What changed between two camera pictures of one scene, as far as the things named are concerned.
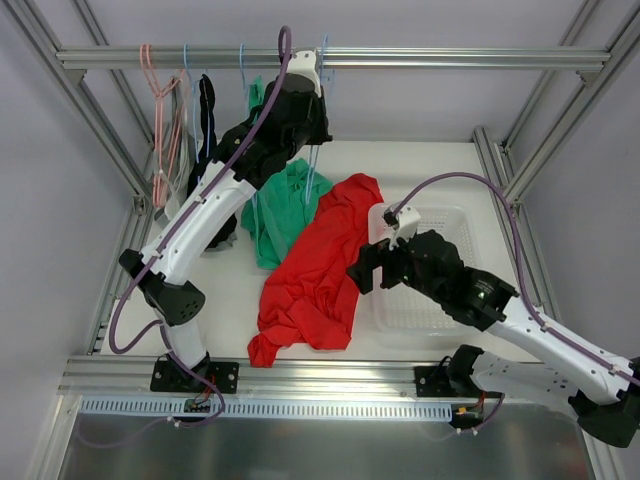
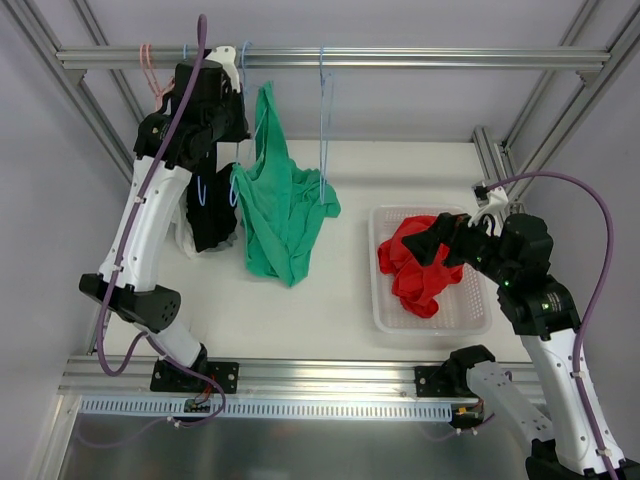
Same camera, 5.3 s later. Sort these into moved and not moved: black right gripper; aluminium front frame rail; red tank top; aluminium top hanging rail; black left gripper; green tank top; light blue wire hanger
Moved: black left gripper; red tank top; black right gripper; light blue wire hanger
Not moved: aluminium front frame rail; aluminium top hanging rail; green tank top
